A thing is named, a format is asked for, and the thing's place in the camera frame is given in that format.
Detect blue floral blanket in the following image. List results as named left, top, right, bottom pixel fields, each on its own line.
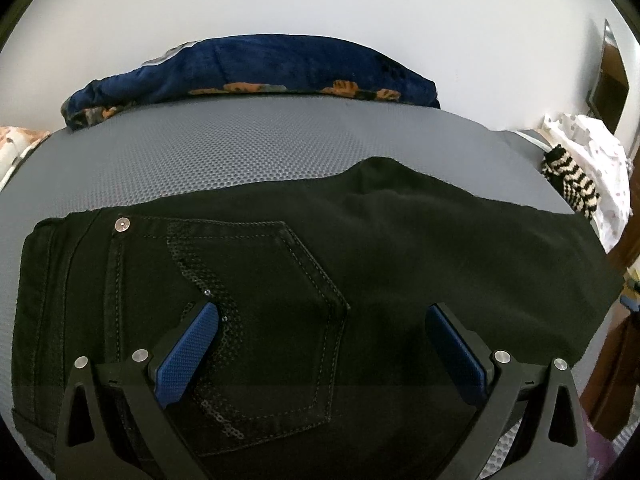
left=60, top=34, right=442, bottom=132

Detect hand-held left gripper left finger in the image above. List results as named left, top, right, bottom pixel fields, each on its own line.
left=54, top=301, right=221, bottom=480

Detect floral pillow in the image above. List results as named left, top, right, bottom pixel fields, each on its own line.
left=0, top=126, right=52, bottom=192

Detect brown wooden furniture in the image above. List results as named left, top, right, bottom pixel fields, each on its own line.
left=580, top=242, right=640, bottom=442

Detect grey mesh bed mat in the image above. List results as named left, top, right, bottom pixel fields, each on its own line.
left=0, top=97, right=608, bottom=480

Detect purple cloth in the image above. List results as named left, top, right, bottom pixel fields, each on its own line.
left=584, top=427, right=623, bottom=480

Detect striped knit cloth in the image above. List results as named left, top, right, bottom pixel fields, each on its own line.
left=541, top=144, right=602, bottom=220

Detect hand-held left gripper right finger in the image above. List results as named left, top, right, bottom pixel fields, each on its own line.
left=424, top=301, right=588, bottom=480

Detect white dotted cloth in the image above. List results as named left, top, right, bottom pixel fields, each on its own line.
left=542, top=111, right=635, bottom=254

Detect black pants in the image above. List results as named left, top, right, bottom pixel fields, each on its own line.
left=10, top=157, right=623, bottom=480

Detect wall mirror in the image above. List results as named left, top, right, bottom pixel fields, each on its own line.
left=586, top=18, right=630, bottom=137

